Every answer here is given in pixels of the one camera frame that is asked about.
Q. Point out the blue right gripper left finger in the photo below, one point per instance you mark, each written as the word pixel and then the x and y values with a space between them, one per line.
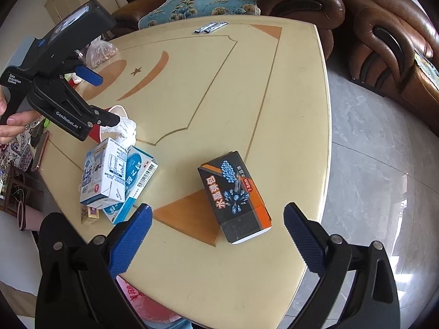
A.
pixel 126 238

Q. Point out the smartphone with pink case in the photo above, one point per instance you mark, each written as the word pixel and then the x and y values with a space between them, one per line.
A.
pixel 40 151

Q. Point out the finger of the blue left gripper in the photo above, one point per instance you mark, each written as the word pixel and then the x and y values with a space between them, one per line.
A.
pixel 89 75

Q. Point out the blue white box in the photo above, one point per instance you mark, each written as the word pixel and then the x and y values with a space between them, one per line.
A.
pixel 140 167

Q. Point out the red paper cup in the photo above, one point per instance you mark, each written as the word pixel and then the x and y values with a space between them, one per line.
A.
pixel 109 117

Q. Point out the brown leather armchair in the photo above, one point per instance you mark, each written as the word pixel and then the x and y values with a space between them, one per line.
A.
pixel 394 53

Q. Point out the patterned blue white cloth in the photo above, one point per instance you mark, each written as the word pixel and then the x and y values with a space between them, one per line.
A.
pixel 17 152

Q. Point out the blue floral cushion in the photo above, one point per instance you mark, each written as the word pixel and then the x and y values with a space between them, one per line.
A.
pixel 175 10

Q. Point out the blue trash bin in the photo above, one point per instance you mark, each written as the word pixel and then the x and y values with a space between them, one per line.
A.
pixel 177 324

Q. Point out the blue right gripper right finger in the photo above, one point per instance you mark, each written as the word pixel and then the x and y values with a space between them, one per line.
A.
pixel 308 236

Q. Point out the clear plastic bag of nuts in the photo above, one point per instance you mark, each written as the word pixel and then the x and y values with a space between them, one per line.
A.
pixel 98 52

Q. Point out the white tissue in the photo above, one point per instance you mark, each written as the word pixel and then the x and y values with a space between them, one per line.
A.
pixel 124 133

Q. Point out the person's left hand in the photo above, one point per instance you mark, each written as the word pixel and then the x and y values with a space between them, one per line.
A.
pixel 16 124

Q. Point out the white blue milk carton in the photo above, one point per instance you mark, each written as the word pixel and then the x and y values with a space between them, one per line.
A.
pixel 103 180

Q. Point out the black orange carton box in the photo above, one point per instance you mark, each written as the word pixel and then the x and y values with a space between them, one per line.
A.
pixel 236 202

